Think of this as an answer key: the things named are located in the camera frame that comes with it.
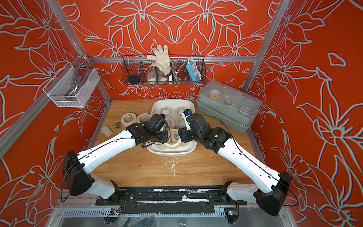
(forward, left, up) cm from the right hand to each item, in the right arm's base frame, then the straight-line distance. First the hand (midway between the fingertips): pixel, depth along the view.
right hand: (179, 131), depth 70 cm
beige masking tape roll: (+27, +41, -24) cm, 54 cm away
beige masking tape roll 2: (+27, +29, -24) cm, 46 cm away
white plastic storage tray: (+35, +6, -23) cm, 42 cm away
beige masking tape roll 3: (+34, +12, -23) cm, 43 cm away
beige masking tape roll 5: (-4, +3, -9) cm, 10 cm away
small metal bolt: (+19, +46, -23) cm, 55 cm away
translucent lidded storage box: (+22, -32, -7) cm, 40 cm away
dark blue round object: (+41, +33, +2) cm, 53 cm away
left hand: (+3, +7, -8) cm, 11 cm away
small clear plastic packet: (+15, +54, -24) cm, 61 cm away
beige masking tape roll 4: (+35, +1, -23) cm, 42 cm away
